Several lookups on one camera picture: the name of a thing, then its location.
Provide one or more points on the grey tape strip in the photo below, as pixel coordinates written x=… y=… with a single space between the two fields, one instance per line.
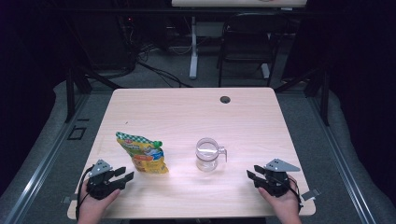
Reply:
x=69 y=199
x=310 y=194

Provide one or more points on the black tape square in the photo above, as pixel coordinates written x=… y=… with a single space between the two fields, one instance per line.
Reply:
x=69 y=133

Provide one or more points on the person's left hand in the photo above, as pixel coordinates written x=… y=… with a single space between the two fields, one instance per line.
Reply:
x=93 y=208

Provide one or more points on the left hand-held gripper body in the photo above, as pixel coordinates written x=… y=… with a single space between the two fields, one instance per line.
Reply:
x=99 y=183

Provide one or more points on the black folding chair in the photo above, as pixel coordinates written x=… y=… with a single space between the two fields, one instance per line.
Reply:
x=249 y=37

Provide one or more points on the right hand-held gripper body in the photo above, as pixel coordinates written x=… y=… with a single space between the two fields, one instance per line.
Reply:
x=275 y=182

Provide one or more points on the aluminium floor rail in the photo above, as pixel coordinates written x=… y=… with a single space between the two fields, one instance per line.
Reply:
x=46 y=161
x=339 y=155

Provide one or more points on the black metal stand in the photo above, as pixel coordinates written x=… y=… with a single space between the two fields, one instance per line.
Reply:
x=70 y=93
x=325 y=93

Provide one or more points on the person's right hand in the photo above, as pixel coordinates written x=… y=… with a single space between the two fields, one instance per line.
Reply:
x=288 y=207

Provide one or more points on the dark equipment cabinet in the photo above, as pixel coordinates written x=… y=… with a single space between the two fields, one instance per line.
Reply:
x=102 y=40

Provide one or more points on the yellow spout pouch green cap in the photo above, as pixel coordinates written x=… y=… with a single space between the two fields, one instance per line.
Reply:
x=146 y=155

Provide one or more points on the white standing desk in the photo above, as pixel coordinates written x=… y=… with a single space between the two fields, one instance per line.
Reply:
x=193 y=46

